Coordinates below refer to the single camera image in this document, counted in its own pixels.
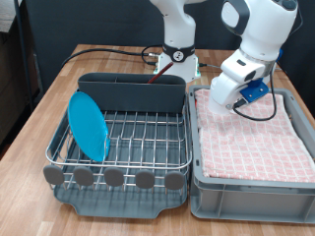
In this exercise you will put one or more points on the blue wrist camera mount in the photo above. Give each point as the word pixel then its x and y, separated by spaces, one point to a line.
pixel 254 91

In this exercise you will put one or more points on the dark grey cutlery holder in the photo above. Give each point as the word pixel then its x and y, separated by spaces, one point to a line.
pixel 131 96

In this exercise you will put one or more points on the grey drain tray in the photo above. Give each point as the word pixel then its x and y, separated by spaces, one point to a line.
pixel 114 206

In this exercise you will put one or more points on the black frame post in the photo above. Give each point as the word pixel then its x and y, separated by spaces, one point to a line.
pixel 20 39

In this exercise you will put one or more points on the blue plate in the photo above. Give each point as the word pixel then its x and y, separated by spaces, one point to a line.
pixel 87 128

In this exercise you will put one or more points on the dark background furniture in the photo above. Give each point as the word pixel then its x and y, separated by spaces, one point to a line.
pixel 8 82

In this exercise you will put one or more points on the grey plastic crate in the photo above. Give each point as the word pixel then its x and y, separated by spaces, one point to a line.
pixel 249 205

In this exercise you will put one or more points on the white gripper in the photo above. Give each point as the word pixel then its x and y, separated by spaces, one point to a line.
pixel 226 88

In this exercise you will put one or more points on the pink checkered towel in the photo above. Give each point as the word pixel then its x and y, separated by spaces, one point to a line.
pixel 249 147

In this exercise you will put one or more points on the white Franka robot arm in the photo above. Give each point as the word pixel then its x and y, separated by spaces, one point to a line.
pixel 262 32

